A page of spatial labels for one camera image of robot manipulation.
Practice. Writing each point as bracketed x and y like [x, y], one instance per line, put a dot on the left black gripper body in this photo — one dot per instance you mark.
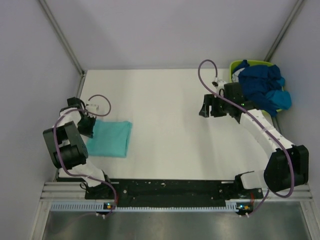
[86, 125]

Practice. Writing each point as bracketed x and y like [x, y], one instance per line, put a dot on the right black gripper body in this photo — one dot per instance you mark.
[219, 108]

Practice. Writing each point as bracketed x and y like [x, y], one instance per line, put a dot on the teal t shirt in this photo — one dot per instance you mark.
[110, 139]

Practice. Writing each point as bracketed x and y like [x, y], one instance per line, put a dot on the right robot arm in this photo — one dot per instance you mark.
[288, 164]

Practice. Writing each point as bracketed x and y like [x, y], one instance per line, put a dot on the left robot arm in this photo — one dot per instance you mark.
[65, 144]

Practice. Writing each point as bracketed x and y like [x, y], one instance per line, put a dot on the dark blue t shirt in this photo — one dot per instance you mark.
[257, 82]

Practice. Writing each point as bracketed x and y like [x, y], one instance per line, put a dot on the green plastic bin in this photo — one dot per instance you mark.
[233, 70]

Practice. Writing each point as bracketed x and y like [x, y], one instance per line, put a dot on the light blue t shirt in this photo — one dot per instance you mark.
[278, 98]

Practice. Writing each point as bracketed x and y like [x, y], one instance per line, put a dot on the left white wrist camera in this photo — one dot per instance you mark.
[92, 108]

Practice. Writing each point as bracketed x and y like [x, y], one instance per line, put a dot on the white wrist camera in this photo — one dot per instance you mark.
[219, 86]
[92, 108]

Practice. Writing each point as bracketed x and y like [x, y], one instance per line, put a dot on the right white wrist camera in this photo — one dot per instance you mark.
[219, 86]

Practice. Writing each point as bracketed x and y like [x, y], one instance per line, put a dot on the grey slotted cable duct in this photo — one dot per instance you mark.
[106, 207]

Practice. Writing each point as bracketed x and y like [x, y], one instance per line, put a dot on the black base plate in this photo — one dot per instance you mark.
[159, 193]

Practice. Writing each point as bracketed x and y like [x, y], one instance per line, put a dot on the right aluminium frame post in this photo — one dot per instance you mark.
[294, 13]

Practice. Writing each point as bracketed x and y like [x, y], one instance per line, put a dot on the aluminium frame post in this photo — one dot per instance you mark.
[61, 36]
[294, 13]

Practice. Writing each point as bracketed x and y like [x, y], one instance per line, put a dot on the left aluminium frame post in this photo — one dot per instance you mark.
[61, 36]

